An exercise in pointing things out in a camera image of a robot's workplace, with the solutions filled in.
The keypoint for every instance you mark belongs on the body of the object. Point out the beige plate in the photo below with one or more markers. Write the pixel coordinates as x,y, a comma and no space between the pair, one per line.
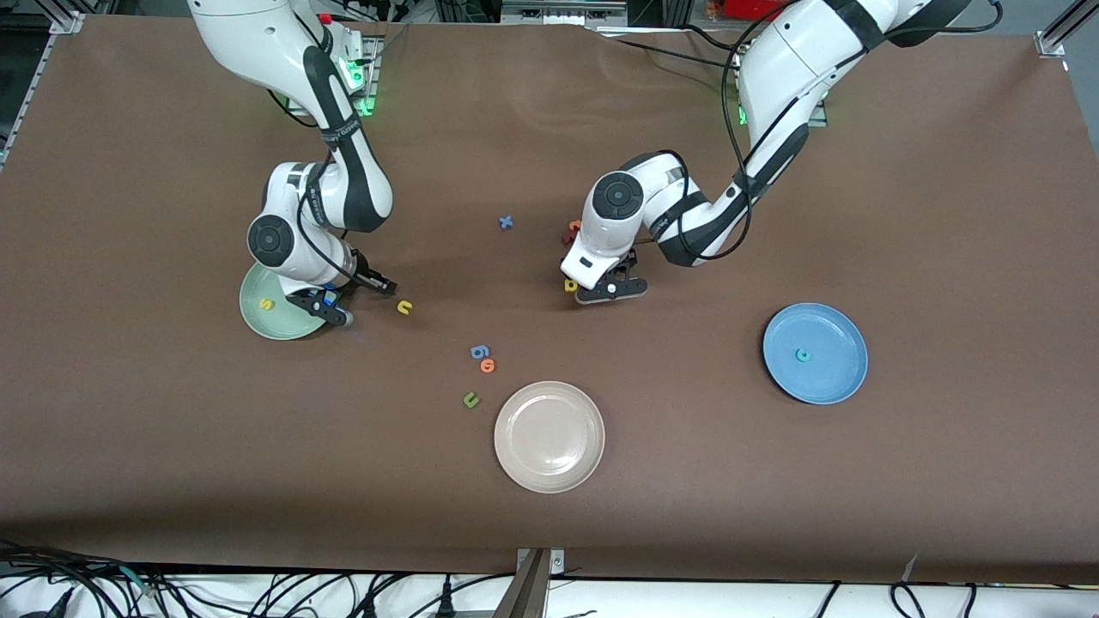
549,437

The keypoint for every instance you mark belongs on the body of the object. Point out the brown table cover mat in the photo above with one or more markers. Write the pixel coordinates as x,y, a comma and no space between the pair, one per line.
687,481

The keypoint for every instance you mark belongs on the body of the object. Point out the white tape scrap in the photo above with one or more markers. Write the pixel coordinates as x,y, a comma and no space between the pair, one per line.
908,566

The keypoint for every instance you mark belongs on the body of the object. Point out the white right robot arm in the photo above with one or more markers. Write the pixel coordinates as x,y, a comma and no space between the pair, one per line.
258,34

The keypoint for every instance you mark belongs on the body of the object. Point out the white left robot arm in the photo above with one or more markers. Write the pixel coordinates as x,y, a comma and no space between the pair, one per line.
790,69

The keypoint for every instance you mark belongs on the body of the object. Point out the grey metal box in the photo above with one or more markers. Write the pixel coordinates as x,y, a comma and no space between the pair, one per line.
562,13

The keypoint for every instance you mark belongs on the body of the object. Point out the red box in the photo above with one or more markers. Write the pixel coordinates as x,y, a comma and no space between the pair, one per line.
747,9

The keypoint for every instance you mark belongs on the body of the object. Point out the metal table bracket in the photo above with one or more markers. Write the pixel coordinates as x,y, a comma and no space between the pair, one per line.
528,592

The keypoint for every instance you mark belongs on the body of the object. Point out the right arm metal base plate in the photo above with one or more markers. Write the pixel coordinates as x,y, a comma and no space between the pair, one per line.
373,60

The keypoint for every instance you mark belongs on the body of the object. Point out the aluminium frame profile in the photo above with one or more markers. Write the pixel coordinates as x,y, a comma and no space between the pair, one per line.
60,21
1060,30

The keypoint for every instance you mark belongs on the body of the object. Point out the blue plate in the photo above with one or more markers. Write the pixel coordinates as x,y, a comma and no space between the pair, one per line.
824,378

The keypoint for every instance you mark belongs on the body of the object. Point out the green plate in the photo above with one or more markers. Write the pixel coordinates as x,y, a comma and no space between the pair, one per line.
275,324

